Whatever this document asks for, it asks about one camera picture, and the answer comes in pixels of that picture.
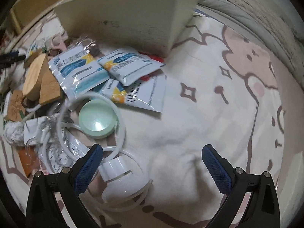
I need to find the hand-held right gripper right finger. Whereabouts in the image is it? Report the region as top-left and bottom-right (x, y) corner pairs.
(201, 144), (281, 228)

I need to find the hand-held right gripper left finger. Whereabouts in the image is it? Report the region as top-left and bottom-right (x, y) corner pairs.
(25, 144), (104, 228)

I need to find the white dome device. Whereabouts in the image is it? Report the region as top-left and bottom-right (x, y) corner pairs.
(98, 155), (143, 203)

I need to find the white shoe box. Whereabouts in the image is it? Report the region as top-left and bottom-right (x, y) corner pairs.
(53, 0), (203, 57)

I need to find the wooden oval box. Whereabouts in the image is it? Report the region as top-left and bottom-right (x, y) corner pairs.
(22, 53), (49, 100)

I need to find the clear bag white label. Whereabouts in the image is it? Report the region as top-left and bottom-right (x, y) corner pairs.
(44, 135), (89, 175)

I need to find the engraved wooden square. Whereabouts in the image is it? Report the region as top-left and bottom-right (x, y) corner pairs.
(3, 90), (26, 121)

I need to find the wooden wedge block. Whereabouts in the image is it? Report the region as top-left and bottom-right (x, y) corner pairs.
(39, 57), (64, 106)

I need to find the green round case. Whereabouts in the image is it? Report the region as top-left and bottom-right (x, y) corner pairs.
(78, 99), (118, 138)

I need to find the printed blanket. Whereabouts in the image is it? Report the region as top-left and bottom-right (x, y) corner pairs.
(0, 7), (285, 228)

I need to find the wooden shelf unit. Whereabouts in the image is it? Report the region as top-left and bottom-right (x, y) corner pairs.
(9, 0), (79, 36)

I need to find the blue white mask packet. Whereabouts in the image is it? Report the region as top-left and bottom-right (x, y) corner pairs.
(49, 47), (111, 100)
(98, 48), (165, 86)
(98, 75), (167, 113)

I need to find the white charger plug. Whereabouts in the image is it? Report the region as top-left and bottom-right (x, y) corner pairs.
(24, 116), (49, 145)

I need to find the clear foil bag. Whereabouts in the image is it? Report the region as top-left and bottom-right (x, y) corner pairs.
(69, 37), (100, 56)

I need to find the small red item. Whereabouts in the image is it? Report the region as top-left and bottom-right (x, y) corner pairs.
(139, 52), (167, 81)

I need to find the beige quilted pillow right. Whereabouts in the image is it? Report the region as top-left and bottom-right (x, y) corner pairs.
(223, 0), (304, 42)

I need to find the white cable coil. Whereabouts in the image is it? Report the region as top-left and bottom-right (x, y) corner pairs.
(22, 100), (62, 122)

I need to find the white plastic ring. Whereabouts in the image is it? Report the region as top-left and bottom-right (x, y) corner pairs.
(58, 93), (126, 155)

